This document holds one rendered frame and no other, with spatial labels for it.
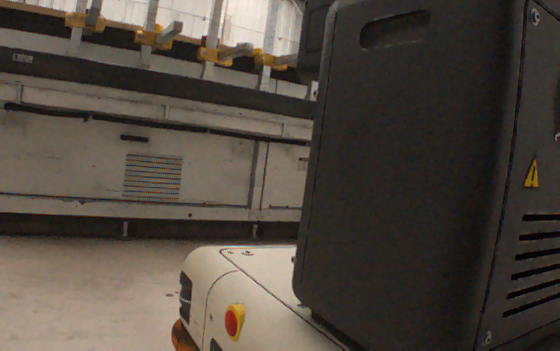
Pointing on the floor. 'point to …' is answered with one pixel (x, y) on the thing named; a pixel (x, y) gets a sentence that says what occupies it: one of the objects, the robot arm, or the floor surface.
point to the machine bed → (141, 155)
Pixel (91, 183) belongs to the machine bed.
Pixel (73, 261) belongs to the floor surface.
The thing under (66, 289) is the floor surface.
